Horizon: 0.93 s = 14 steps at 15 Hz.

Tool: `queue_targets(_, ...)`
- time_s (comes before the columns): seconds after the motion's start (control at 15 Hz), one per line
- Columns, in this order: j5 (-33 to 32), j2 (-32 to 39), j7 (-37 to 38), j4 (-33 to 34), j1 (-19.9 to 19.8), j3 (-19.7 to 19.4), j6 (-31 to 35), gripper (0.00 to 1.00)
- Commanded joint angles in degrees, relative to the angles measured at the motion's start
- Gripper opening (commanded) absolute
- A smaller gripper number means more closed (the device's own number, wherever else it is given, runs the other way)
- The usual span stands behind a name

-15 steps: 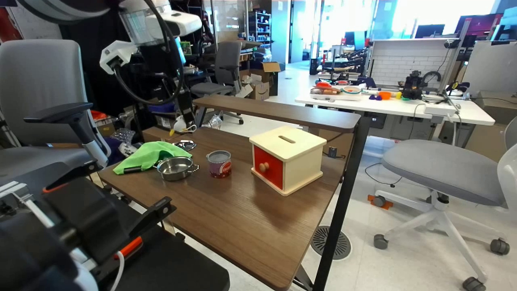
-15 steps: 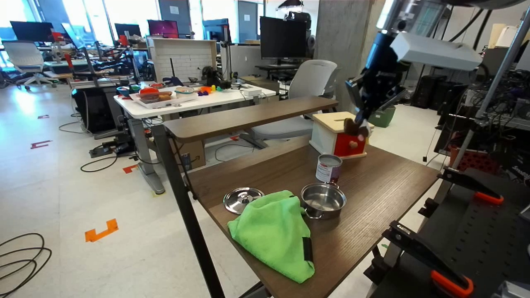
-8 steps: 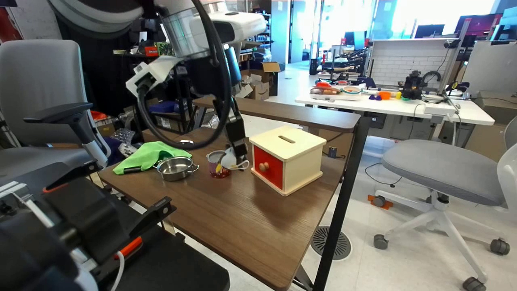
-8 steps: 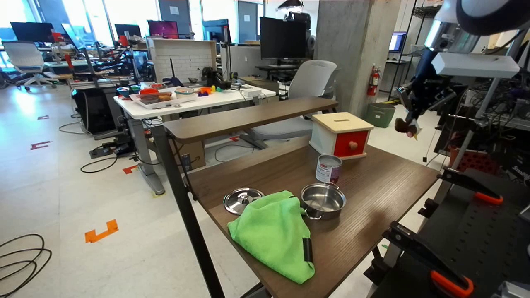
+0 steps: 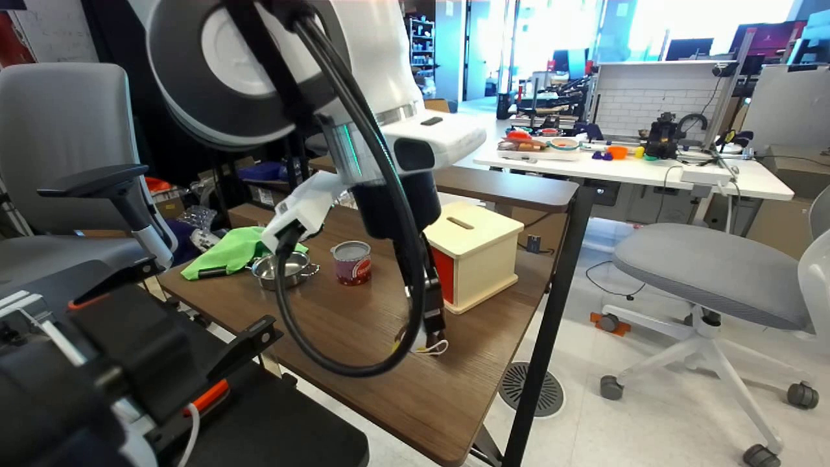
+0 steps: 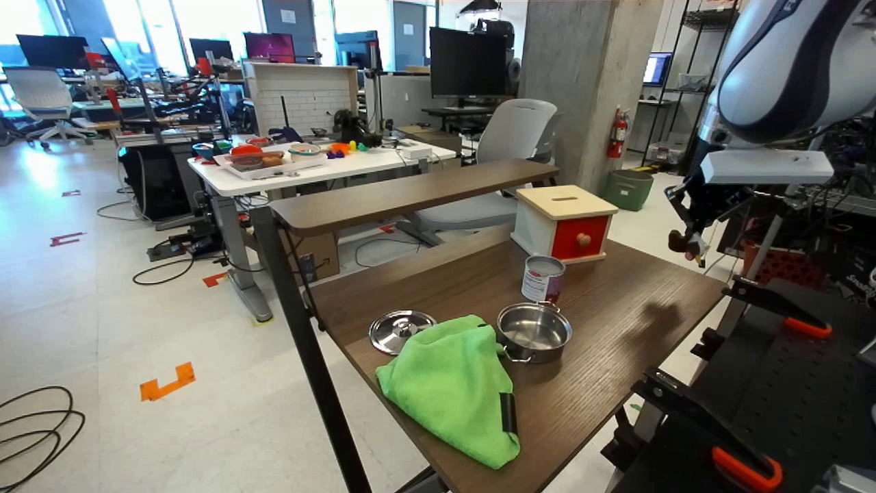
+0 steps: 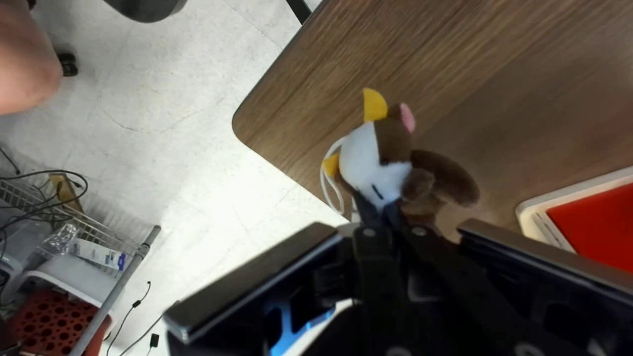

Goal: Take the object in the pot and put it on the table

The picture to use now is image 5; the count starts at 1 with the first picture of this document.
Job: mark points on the grey office chair with armrest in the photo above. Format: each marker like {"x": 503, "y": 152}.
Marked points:
{"x": 58, "y": 149}

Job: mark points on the orange bowl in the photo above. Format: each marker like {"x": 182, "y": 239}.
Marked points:
{"x": 617, "y": 152}

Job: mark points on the grey white office chair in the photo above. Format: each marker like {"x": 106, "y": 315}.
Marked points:
{"x": 713, "y": 272}

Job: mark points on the white tile panel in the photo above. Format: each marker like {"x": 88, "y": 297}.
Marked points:
{"x": 648, "y": 97}

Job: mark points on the cream wooden slot box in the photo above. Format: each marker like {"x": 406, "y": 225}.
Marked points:
{"x": 480, "y": 253}

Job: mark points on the shelf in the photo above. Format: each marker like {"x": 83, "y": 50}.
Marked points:
{"x": 421, "y": 48}

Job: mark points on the white desk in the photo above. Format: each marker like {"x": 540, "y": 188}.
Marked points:
{"x": 635, "y": 172}

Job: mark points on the small white yellow object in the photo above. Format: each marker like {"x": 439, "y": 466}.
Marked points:
{"x": 433, "y": 349}

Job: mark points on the clear plastic wrap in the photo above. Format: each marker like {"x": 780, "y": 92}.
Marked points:
{"x": 196, "y": 220}

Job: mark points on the small steel pot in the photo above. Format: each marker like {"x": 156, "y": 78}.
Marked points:
{"x": 282, "y": 269}

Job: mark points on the purple toy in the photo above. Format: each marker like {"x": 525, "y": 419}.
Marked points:
{"x": 602, "y": 155}

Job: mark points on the whiteboard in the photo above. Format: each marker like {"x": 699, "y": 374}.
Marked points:
{"x": 788, "y": 107}

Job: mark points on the green cloth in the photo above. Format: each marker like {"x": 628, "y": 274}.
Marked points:
{"x": 227, "y": 253}

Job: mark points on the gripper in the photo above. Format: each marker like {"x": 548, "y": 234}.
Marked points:
{"x": 382, "y": 207}

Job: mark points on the round floor vent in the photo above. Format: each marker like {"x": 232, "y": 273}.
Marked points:
{"x": 532, "y": 389}

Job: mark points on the white tray of toy food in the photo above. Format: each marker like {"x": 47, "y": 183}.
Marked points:
{"x": 538, "y": 148}

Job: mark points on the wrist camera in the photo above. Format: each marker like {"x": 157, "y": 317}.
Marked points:
{"x": 308, "y": 201}

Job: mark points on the camera on mount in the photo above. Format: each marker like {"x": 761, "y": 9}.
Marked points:
{"x": 729, "y": 84}

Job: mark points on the row of monitors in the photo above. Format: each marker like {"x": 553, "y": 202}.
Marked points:
{"x": 765, "y": 42}

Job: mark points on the cardboard box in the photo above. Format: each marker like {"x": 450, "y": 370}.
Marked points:
{"x": 249, "y": 215}

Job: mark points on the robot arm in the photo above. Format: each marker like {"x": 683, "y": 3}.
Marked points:
{"x": 382, "y": 52}

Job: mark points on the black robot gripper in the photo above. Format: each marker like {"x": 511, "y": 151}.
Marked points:
{"x": 661, "y": 136}

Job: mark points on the red tin can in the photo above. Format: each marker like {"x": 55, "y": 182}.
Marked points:
{"x": 352, "y": 266}

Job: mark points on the black machine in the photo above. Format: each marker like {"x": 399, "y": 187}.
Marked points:
{"x": 551, "y": 100}

